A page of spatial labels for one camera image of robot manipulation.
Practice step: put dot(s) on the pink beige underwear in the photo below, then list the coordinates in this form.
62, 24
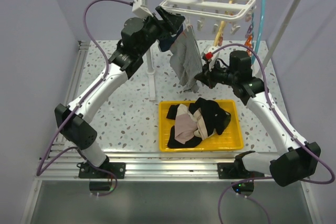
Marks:
185, 124

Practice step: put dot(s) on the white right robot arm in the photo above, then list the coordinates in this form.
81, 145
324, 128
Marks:
297, 158

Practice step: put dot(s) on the white rectangular clip hanger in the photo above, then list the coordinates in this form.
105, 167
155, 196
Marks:
226, 7

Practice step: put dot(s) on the black underwear beige waistband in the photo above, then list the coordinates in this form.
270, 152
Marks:
210, 118

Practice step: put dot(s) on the yellow round clip hanger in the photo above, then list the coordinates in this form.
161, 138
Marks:
220, 34

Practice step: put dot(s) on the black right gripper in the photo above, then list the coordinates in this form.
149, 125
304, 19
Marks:
206, 76

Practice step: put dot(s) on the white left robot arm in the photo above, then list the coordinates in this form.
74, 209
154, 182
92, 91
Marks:
73, 120

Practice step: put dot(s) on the grey striped underwear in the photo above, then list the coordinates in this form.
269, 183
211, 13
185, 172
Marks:
186, 60

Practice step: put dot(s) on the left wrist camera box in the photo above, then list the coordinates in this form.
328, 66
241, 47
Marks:
140, 9

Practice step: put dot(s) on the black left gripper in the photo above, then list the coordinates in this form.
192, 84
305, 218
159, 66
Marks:
173, 21

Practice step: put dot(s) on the blue round clip hanger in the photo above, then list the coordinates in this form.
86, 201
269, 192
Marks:
249, 35

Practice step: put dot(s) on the navy blue underwear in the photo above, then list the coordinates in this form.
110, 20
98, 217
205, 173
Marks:
165, 44

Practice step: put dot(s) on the yellow plastic tray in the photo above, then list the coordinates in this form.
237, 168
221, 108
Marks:
230, 140

